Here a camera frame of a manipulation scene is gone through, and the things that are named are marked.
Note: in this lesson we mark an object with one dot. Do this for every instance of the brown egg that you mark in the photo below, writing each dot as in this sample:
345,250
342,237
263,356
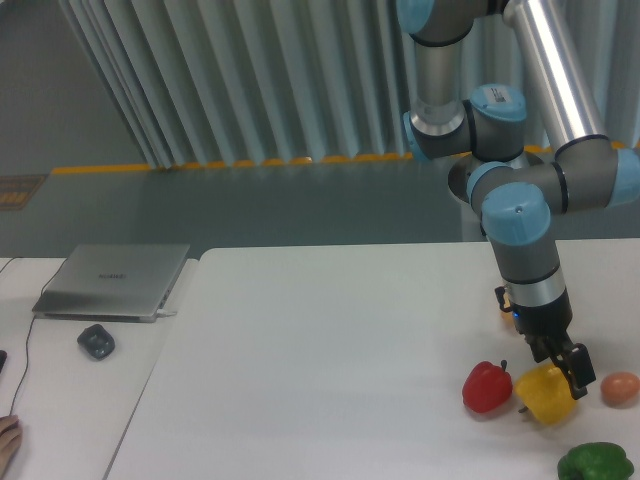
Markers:
619,387

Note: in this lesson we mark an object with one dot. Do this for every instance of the green bell pepper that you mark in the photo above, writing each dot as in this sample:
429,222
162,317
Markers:
595,460

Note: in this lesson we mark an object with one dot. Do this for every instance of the red bell pepper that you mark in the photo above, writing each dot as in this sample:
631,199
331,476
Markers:
487,387

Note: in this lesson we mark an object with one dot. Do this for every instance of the yellow bread wedge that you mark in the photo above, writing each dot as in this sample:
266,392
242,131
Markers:
507,318

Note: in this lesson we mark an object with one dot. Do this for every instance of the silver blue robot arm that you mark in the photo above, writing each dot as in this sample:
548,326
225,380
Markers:
514,196

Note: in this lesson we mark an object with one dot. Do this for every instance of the yellow bell pepper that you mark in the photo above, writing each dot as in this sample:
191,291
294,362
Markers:
545,392

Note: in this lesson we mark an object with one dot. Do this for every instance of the white folded partition screen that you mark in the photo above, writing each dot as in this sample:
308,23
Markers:
235,81

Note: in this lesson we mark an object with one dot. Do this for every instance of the small dark grey tray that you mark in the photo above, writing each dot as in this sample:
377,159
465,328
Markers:
97,342

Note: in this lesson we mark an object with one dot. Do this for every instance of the black device at edge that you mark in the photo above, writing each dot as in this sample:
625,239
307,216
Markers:
3,359

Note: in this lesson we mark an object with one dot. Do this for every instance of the person's hand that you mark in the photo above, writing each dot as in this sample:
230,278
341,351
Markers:
10,440

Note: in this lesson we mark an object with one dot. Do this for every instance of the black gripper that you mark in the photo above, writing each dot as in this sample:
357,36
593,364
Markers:
545,331

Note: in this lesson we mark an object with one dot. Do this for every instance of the silver Huawei laptop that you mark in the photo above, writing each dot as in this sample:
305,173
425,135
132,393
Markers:
114,282

